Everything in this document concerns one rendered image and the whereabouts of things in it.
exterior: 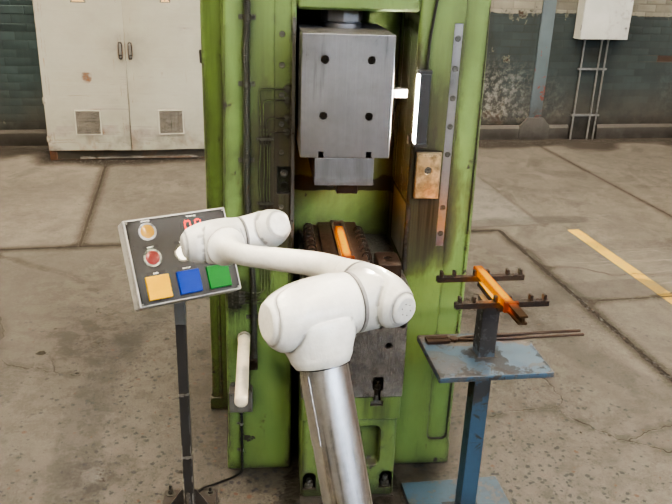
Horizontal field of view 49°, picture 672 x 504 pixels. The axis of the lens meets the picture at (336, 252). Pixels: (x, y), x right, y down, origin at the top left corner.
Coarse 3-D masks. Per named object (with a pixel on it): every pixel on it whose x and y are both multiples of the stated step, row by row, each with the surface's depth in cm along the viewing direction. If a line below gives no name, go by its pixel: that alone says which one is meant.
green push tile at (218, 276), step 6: (210, 270) 241; (216, 270) 242; (222, 270) 243; (228, 270) 244; (210, 276) 241; (216, 276) 242; (222, 276) 243; (228, 276) 244; (210, 282) 240; (216, 282) 241; (222, 282) 242; (228, 282) 243; (210, 288) 240
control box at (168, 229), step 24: (168, 216) 239; (192, 216) 242; (216, 216) 246; (120, 240) 238; (144, 240) 234; (168, 240) 237; (144, 264) 232; (168, 264) 236; (192, 264) 239; (144, 288) 231; (216, 288) 242; (240, 288) 246
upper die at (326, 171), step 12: (312, 168) 259; (324, 168) 249; (336, 168) 249; (348, 168) 250; (360, 168) 250; (372, 168) 250; (324, 180) 250; (336, 180) 251; (348, 180) 251; (360, 180) 252; (372, 180) 252
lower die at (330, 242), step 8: (320, 224) 298; (328, 224) 298; (344, 224) 296; (352, 224) 298; (320, 232) 289; (328, 232) 289; (352, 232) 290; (320, 240) 282; (328, 240) 281; (336, 240) 279; (352, 240) 282; (360, 240) 282; (320, 248) 276; (328, 248) 274; (336, 248) 274; (352, 248) 274; (360, 248) 274; (360, 256) 267
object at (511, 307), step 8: (480, 272) 257; (488, 280) 250; (488, 288) 249; (496, 288) 244; (504, 296) 239; (504, 304) 234; (512, 304) 233; (504, 312) 234; (512, 312) 232; (520, 312) 227; (520, 320) 226
